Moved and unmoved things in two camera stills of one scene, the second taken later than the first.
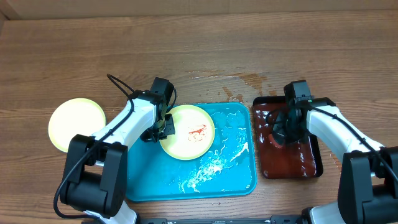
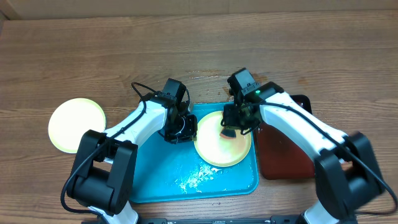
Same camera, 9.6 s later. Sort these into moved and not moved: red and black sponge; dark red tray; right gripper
Moved: right gripper; red and black sponge
Not moved: dark red tray
